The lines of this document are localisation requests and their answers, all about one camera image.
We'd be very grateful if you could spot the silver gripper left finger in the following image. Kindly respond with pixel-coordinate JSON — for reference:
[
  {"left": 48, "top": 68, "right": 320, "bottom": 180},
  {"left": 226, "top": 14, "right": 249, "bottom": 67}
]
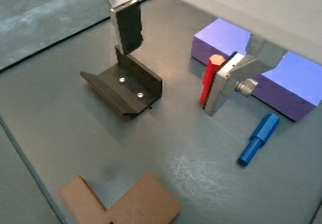
[{"left": 105, "top": 0, "right": 143, "bottom": 55}]

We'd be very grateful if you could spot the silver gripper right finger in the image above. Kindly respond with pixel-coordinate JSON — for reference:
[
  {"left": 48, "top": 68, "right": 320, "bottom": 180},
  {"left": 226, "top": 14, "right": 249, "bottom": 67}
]
[{"left": 203, "top": 35, "right": 288, "bottom": 116}]

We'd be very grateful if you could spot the brown T-shaped block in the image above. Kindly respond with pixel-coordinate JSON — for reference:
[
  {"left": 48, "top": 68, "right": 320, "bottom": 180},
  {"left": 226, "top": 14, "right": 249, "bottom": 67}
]
[{"left": 59, "top": 172, "right": 182, "bottom": 224}]

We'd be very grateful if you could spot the black angled fixture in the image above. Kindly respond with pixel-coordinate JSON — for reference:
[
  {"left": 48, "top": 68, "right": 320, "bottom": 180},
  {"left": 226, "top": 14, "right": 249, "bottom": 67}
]
[{"left": 81, "top": 46, "right": 162, "bottom": 118}]

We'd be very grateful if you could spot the red hexagonal peg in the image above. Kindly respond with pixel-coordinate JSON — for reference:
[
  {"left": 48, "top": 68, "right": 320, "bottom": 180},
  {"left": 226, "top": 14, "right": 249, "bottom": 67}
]
[{"left": 199, "top": 55, "right": 226, "bottom": 104}]

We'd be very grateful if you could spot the purple base block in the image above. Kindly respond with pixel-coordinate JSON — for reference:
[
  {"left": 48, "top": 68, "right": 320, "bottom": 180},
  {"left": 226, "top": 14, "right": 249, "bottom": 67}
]
[{"left": 191, "top": 20, "right": 322, "bottom": 122}]

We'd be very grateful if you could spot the blue stepped peg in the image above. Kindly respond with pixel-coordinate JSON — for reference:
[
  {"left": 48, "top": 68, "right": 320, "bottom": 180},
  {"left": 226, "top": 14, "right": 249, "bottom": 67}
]
[{"left": 238, "top": 114, "right": 280, "bottom": 167}]

